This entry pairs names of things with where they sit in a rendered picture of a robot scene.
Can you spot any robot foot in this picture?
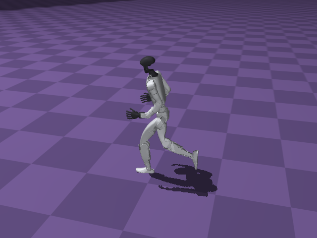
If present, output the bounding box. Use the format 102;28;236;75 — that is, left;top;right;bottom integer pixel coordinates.
192;150;199;169
136;167;155;174

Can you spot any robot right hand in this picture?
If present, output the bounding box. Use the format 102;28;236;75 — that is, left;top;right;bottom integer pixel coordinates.
140;93;151;103

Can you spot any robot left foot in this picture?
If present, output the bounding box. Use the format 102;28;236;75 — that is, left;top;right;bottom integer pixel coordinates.
136;167;155;174

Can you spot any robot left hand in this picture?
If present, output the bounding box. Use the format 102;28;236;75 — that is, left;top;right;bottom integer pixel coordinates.
126;108;145;119

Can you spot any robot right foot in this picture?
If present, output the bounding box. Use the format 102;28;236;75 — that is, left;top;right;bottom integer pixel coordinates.
192;150;199;169

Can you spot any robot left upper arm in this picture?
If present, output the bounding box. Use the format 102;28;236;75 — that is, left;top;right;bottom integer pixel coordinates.
147;80;162;107

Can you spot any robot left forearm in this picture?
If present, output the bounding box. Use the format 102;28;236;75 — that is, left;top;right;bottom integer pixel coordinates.
140;103;161;119

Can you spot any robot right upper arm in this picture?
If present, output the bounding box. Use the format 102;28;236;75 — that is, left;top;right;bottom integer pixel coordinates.
156;70;171;94

